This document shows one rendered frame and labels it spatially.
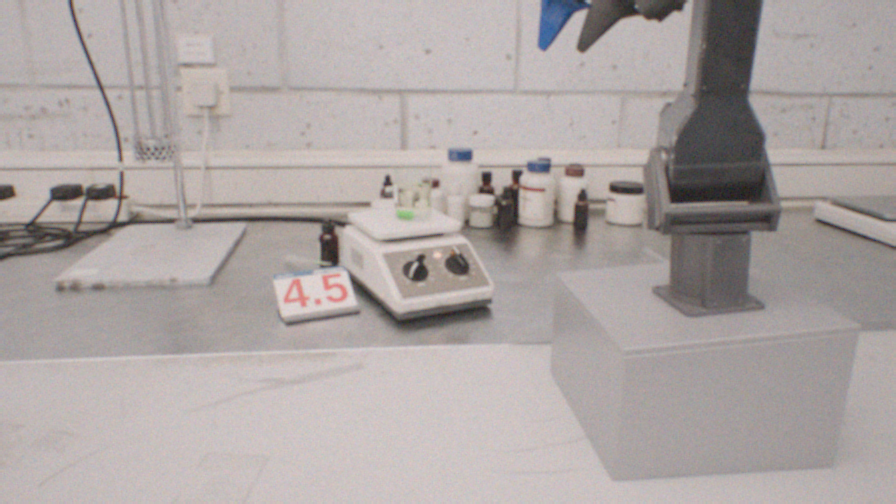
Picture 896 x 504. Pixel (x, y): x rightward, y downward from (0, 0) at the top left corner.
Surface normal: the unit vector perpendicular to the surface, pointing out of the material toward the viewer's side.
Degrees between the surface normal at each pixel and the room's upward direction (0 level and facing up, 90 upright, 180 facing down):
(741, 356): 90
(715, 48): 105
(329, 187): 90
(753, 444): 90
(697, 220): 4
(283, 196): 90
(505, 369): 0
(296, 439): 0
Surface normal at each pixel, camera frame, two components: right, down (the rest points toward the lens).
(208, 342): 0.01, -0.96
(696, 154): -0.08, 0.36
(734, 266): 0.15, 0.26
